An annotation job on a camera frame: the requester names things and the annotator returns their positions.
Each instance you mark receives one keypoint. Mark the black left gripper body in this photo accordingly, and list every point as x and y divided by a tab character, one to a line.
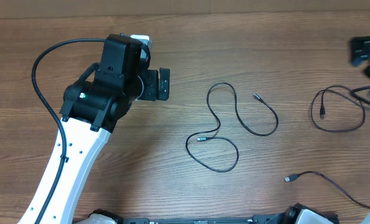
150	91

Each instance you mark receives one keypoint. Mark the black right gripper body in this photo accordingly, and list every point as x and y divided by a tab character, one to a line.
369	46

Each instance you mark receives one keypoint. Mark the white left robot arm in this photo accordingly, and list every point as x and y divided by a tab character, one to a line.
92	106

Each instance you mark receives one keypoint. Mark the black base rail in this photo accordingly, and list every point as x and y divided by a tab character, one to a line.
295	214

